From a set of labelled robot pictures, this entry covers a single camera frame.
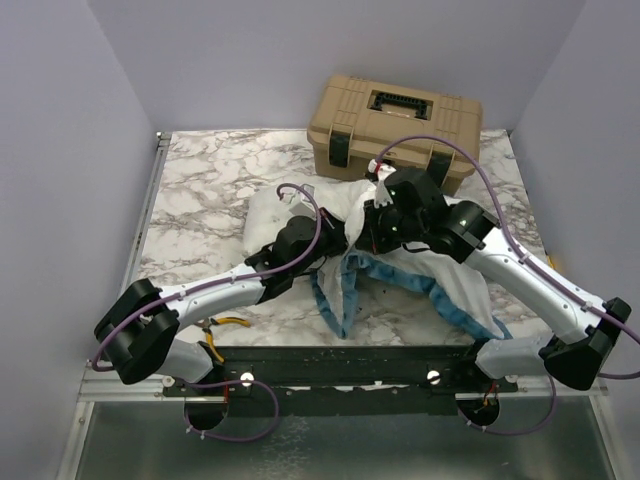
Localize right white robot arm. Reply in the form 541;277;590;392
356;164;631;391

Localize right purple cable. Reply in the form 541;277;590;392
377;134;640;437

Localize white pillowcase blue trim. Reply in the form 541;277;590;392
307;179;514;341

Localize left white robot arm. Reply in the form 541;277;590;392
94;210;347;395

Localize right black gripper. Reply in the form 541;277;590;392
355;195;425;255

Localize yellow handled pliers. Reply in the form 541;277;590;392
196;316;251;364

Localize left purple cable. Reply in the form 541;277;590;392
88;183;324;444

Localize white pillow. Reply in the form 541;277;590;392
243;180;376;254

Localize purple cable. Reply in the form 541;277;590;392
377;134;640;437
88;183;324;444

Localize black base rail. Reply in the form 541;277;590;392
99;342;539;419

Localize tan plastic toolbox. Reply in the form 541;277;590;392
307;75;483;181

